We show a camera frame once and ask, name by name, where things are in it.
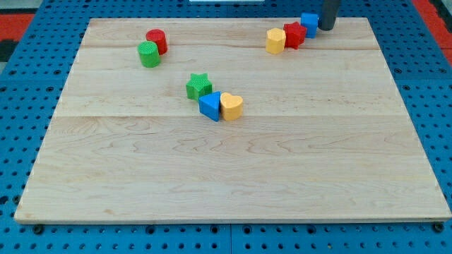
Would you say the green star block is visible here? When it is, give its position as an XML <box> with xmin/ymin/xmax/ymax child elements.
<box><xmin>186</xmin><ymin>73</ymin><xmax>213</xmax><ymax>101</ymax></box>

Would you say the yellow heart block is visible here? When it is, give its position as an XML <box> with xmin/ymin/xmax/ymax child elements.
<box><xmin>220</xmin><ymin>92</ymin><xmax>244</xmax><ymax>121</ymax></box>

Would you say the yellow hexagon block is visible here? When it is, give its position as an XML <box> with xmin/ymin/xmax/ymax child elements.
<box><xmin>266</xmin><ymin>28</ymin><xmax>286</xmax><ymax>54</ymax></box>

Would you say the blue cube block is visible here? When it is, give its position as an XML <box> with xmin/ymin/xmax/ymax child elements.
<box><xmin>300</xmin><ymin>13</ymin><xmax>319</xmax><ymax>39</ymax></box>

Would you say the red star block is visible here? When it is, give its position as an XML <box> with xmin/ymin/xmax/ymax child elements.
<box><xmin>283</xmin><ymin>22</ymin><xmax>307</xmax><ymax>49</ymax></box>

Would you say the red cylinder block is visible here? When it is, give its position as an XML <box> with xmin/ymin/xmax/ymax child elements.
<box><xmin>145</xmin><ymin>29</ymin><xmax>168</xmax><ymax>55</ymax></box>

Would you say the green cylinder block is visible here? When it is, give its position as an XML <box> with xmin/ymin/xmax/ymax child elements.
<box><xmin>137</xmin><ymin>41</ymin><xmax>161</xmax><ymax>68</ymax></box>

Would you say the wooden board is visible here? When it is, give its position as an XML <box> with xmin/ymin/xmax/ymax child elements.
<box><xmin>14</xmin><ymin>18</ymin><xmax>451</xmax><ymax>224</ymax></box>

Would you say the blue triangle block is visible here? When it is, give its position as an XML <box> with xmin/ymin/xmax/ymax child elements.
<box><xmin>198</xmin><ymin>91</ymin><xmax>221</xmax><ymax>121</ymax></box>

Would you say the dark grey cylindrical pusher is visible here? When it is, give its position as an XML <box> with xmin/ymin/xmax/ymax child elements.
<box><xmin>319</xmin><ymin>0</ymin><xmax>342</xmax><ymax>31</ymax></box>

